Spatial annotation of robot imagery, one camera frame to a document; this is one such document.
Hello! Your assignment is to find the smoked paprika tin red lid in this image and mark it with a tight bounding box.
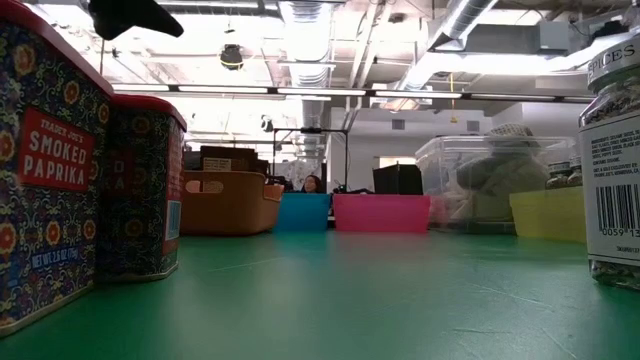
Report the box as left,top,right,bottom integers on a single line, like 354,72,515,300
96,93,188,285

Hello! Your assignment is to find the pink toy block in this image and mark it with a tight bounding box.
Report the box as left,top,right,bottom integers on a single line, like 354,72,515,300
0,0,116,338

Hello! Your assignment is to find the dark lid spice jar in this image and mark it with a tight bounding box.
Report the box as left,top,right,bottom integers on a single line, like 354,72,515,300
545,160,572,191
566,154,585,188

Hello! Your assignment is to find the white lid spice jar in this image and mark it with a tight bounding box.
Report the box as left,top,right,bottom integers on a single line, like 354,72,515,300
576,33,640,292

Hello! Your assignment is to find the orange plastic bin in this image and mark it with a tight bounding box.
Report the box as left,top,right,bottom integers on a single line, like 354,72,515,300
179,169,286,238

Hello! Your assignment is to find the person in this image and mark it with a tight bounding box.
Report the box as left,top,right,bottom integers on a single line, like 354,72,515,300
298,174,326,195

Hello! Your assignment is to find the blue plastic bin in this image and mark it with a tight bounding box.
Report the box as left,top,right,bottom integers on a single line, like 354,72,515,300
273,192,333,233

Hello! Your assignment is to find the pink plastic bin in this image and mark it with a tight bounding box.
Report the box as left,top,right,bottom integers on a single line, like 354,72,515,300
332,193,433,235

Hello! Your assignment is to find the clear plastic storage container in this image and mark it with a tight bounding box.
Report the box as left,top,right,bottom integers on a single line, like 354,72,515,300
414,133,577,236

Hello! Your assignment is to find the green table mat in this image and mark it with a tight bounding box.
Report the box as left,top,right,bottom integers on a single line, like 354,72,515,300
0,229,640,360

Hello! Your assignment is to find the grey crumpled cloth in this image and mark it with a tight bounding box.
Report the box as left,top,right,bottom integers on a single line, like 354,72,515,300
452,122,551,224

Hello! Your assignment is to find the yellow plastic bin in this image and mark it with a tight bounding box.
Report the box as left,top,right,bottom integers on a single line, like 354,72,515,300
508,185,589,245

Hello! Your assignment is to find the black ceiling dome camera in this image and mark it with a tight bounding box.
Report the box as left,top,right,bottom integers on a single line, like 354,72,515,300
219,43,246,72

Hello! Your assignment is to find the silver ceiling ventilation duct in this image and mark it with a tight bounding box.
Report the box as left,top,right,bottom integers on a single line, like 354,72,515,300
277,0,335,161
394,0,501,94

